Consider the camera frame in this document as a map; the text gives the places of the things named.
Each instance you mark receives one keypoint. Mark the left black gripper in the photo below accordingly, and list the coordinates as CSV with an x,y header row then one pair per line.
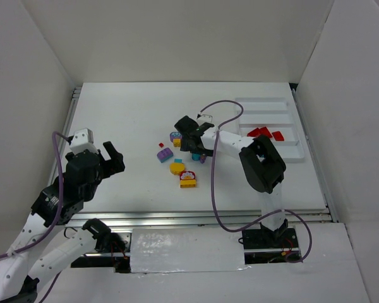
x,y
105,163

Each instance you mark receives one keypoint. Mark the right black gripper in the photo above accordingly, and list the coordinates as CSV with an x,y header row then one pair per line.
x,y
191,144

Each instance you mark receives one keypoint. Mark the teal oval lego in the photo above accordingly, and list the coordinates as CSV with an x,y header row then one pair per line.
x,y
195,156

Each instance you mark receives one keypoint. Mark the yellow oval lego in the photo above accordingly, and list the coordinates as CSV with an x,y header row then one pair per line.
x,y
176,168

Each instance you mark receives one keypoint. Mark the red arch lego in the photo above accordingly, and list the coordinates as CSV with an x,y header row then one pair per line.
x,y
260,131

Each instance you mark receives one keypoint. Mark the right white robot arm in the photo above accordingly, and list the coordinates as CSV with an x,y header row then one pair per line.
x,y
262,165

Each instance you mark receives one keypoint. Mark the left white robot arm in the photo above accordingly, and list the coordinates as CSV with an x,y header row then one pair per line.
x,y
24,270

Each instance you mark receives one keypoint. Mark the small yellow lego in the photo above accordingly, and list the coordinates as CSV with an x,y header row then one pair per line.
x,y
176,142

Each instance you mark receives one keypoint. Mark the purple flower lego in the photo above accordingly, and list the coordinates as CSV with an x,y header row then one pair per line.
x,y
174,135

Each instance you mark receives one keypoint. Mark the purple curved lego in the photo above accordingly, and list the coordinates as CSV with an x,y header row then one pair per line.
x,y
164,155

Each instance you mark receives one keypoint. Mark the red flower lego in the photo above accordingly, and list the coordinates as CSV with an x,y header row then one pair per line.
x,y
187,175

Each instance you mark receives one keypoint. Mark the yellow flat lego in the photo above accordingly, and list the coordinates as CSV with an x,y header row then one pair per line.
x,y
187,183

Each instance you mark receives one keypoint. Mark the white compartment tray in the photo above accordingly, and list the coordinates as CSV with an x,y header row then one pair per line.
x,y
277,114

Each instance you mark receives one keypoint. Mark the white foam board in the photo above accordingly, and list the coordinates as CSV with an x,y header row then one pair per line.
x,y
187,250

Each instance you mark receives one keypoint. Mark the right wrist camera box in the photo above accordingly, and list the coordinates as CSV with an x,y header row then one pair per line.
x,y
204,118

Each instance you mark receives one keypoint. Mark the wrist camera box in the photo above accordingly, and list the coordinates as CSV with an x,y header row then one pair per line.
x,y
81,141
204,118

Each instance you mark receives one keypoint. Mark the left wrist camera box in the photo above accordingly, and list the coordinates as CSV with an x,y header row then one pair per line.
x,y
81,141

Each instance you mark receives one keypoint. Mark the aluminium frame rail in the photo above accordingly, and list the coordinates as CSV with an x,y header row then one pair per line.
x,y
185,219

